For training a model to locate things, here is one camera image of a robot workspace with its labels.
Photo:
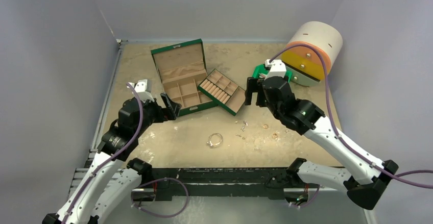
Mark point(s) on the silver earring cluster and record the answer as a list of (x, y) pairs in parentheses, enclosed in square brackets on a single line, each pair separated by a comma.
[(242, 123)]

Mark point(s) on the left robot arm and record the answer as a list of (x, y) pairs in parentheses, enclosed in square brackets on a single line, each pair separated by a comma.
[(111, 176)]

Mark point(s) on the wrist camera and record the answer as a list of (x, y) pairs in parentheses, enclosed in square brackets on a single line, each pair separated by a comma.
[(143, 89), (276, 68)]

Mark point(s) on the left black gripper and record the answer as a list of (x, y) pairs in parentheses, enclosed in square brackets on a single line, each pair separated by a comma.
[(163, 114)]

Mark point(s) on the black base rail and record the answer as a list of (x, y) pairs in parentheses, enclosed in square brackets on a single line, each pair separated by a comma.
[(274, 183)]

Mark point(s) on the round drawer cabinet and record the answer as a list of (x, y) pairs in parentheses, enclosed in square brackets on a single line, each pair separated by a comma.
[(314, 42)]

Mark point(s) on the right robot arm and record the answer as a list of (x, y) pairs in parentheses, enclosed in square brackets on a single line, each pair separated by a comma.
[(363, 177)]

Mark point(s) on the green plastic bin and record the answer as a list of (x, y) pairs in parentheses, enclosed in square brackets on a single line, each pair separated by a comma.
[(260, 71)]

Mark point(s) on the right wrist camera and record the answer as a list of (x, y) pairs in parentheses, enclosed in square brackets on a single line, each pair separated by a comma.
[(276, 68)]

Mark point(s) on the aluminium frame rail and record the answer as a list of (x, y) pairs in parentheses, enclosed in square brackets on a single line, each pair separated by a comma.
[(104, 117)]

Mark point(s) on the green jewelry box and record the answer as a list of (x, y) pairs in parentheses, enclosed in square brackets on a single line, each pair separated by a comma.
[(181, 68)]

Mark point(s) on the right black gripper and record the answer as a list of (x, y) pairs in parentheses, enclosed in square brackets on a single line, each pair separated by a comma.
[(258, 92)]

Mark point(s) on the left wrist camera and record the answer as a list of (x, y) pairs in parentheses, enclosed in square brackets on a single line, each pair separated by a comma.
[(143, 89)]

